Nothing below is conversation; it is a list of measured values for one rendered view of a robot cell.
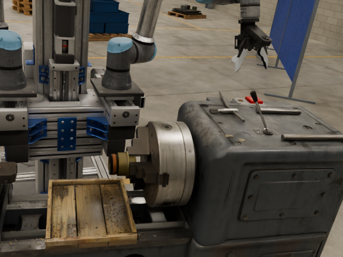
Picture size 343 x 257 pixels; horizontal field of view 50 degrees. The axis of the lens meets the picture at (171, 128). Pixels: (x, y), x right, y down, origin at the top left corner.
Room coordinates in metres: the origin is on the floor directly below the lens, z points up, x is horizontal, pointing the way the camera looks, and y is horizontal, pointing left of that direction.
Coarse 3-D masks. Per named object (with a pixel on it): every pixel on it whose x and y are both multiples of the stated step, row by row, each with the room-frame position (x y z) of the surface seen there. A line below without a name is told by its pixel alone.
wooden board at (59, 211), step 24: (48, 192) 1.16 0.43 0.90; (72, 192) 1.21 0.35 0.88; (96, 192) 1.23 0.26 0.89; (120, 192) 1.26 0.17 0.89; (48, 216) 1.03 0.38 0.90; (72, 216) 1.07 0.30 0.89; (96, 216) 1.09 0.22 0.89; (120, 216) 1.11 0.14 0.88; (48, 240) 0.91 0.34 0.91; (72, 240) 0.93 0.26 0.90; (96, 240) 0.95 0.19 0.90; (120, 240) 0.98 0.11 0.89
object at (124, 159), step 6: (114, 156) 1.14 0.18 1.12; (120, 156) 1.14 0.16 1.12; (126, 156) 1.15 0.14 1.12; (132, 156) 1.17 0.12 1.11; (108, 162) 1.16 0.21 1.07; (114, 162) 1.12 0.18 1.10; (120, 162) 1.12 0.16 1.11; (126, 162) 1.13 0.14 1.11; (108, 168) 1.15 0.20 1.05; (114, 168) 1.11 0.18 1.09; (120, 168) 1.11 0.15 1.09; (126, 168) 1.12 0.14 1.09; (114, 174) 1.12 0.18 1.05; (120, 174) 1.12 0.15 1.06; (126, 174) 1.12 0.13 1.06
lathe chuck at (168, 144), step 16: (160, 128) 1.17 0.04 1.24; (176, 128) 1.19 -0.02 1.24; (160, 144) 1.10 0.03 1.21; (176, 144) 1.12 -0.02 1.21; (144, 160) 1.25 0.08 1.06; (160, 160) 1.07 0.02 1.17; (176, 160) 1.08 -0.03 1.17; (176, 176) 1.06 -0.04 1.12; (144, 192) 1.19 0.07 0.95; (160, 192) 1.04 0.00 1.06; (176, 192) 1.06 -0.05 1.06
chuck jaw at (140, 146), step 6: (138, 126) 1.25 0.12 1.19; (138, 132) 1.23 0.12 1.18; (144, 132) 1.24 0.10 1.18; (138, 138) 1.22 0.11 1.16; (144, 138) 1.22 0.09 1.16; (132, 144) 1.20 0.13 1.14; (138, 144) 1.20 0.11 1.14; (144, 144) 1.21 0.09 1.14; (126, 150) 1.20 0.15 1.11; (132, 150) 1.18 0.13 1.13; (138, 150) 1.19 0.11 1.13; (144, 150) 1.20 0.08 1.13; (138, 156) 1.21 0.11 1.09; (144, 156) 1.22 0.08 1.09
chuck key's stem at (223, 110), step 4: (224, 108) 1.35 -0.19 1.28; (228, 108) 1.36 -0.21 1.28; (232, 108) 1.37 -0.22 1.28; (236, 108) 1.37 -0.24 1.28; (212, 112) 1.33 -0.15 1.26; (216, 112) 1.34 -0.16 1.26; (220, 112) 1.34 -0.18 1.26; (224, 112) 1.34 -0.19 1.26; (228, 112) 1.35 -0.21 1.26; (236, 112) 1.36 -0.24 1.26
